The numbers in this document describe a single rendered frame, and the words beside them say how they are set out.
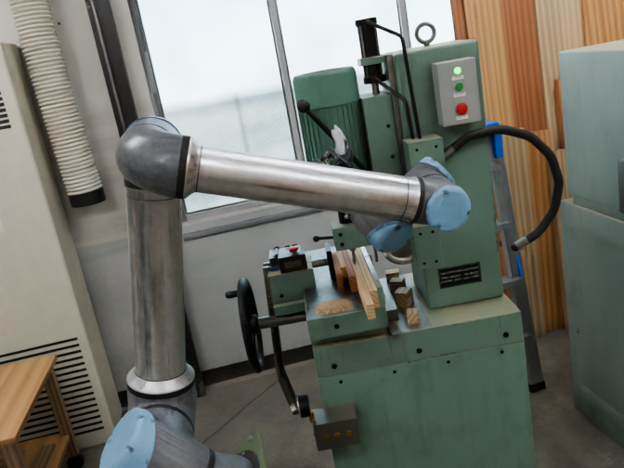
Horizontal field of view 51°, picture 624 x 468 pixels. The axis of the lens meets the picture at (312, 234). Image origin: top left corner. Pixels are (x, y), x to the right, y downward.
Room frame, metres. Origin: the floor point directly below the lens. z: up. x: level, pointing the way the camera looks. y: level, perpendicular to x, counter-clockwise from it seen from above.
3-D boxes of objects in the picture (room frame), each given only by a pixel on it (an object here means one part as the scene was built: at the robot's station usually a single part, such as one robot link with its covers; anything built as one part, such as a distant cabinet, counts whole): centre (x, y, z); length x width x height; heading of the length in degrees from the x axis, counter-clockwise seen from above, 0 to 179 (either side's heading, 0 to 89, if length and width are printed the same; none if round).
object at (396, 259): (1.72, -0.24, 1.02); 0.12 x 0.03 x 0.12; 90
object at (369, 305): (1.82, -0.11, 0.92); 0.59 x 0.02 x 0.04; 0
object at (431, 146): (1.69, -0.32, 1.23); 0.09 x 0.08 x 0.15; 90
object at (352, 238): (1.84, -0.13, 1.03); 0.14 x 0.07 x 0.09; 90
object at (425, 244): (1.69, -0.30, 1.02); 0.09 x 0.07 x 0.12; 0
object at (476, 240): (1.85, -0.40, 1.16); 0.22 x 0.22 x 0.72; 0
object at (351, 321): (1.89, 0.00, 0.87); 0.61 x 0.30 x 0.06; 0
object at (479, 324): (1.85, -0.23, 0.76); 0.57 x 0.45 x 0.09; 90
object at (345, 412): (1.58, 0.03, 0.58); 0.12 x 0.08 x 0.08; 90
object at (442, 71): (1.70, -0.43, 1.40); 0.10 x 0.06 x 0.16; 90
